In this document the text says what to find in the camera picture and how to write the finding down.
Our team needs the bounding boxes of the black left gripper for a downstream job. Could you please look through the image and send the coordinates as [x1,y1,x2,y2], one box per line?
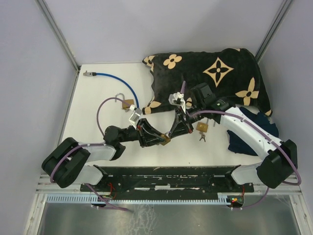
[121,117,167,147]

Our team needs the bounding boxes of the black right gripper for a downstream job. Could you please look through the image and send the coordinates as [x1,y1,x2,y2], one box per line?
[168,103,204,139]

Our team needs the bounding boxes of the small brass padlock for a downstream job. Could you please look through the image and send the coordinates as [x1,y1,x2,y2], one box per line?
[160,132,171,146]

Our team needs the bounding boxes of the large brass padlock with keys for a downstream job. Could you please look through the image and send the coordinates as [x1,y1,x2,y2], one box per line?
[196,118,212,142]

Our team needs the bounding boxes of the brass padlock with key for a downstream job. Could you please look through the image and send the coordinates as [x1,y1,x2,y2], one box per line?
[115,93,134,112]

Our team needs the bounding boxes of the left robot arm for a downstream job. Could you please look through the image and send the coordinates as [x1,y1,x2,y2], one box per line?
[42,118,168,191]

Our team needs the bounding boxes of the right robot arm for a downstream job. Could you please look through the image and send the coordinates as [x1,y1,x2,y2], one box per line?
[169,83,302,191]

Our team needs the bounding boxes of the dark blue cloth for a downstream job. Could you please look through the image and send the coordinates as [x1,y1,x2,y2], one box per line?
[227,106,279,156]

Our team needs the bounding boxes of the black floral patterned blanket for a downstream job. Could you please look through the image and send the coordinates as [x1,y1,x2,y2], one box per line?
[142,48,272,117]

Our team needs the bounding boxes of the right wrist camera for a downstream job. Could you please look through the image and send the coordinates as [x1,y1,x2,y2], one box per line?
[168,92,186,112]

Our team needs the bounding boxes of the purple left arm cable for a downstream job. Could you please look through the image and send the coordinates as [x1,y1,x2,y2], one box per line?
[50,97,133,183]

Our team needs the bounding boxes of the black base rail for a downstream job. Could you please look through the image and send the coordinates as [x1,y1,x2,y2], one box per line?
[93,166,254,196]

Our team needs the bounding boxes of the blue cable with plug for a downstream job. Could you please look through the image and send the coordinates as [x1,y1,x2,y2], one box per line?
[83,70,141,110]

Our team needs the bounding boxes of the white slotted cable duct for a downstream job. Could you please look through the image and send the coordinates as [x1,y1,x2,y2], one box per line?
[46,192,233,204]

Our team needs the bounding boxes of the left aluminium frame post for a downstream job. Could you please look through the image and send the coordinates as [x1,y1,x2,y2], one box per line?
[36,0,81,71]

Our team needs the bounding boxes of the aluminium frame post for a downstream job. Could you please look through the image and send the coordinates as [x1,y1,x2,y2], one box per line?
[255,0,294,63]
[36,0,81,71]

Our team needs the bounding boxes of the right aluminium frame post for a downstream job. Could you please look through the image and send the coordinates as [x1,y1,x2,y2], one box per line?
[255,0,294,63]

